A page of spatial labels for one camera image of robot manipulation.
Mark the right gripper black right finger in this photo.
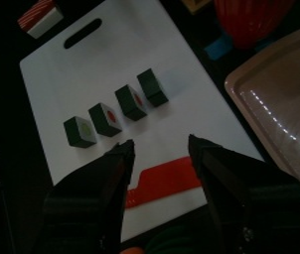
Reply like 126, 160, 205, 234
187, 133, 300, 254

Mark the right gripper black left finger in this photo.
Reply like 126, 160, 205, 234
33, 138, 137, 254

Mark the small green-white card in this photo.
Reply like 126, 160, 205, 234
136, 67, 171, 108

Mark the pink rectangular plate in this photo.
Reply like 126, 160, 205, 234
224, 20, 300, 222

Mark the orange toy carrot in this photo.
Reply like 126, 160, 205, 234
118, 224, 204, 254

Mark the white plastic cutting board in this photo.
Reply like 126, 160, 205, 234
19, 0, 267, 244

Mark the small blue block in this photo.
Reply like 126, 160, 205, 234
204, 33, 235, 62

